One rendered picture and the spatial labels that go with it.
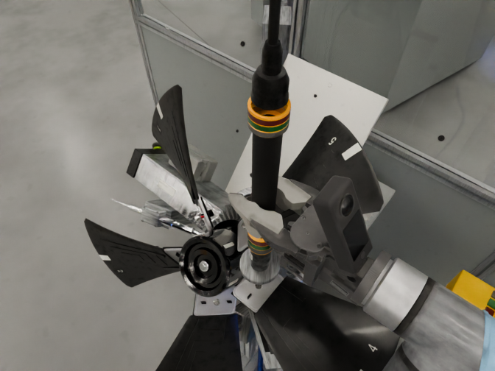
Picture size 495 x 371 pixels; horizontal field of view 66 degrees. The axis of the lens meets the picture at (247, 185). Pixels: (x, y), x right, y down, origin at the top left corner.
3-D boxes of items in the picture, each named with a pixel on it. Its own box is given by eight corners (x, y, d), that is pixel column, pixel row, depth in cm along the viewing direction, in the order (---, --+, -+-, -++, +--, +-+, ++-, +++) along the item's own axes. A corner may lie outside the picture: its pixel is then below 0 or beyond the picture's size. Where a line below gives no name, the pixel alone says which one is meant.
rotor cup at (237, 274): (235, 297, 83) (199, 320, 72) (198, 245, 87) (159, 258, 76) (279, 259, 77) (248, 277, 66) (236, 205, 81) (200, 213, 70)
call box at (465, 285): (444, 285, 96) (463, 267, 88) (485, 311, 92) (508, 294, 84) (417, 336, 89) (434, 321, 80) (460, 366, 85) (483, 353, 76)
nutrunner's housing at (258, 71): (249, 261, 70) (251, 29, 33) (270, 263, 70) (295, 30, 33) (247, 281, 67) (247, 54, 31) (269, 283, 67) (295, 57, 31)
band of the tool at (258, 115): (249, 110, 41) (249, 89, 39) (289, 112, 41) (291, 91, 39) (245, 138, 39) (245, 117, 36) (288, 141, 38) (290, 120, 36)
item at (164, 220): (217, 244, 88) (113, 202, 104) (219, 235, 88) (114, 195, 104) (212, 246, 86) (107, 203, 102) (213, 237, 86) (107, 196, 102)
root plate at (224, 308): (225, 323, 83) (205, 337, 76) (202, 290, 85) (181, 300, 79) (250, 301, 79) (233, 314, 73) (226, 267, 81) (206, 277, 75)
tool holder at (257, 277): (242, 237, 70) (241, 207, 62) (281, 240, 70) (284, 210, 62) (237, 283, 65) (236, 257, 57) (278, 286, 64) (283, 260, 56)
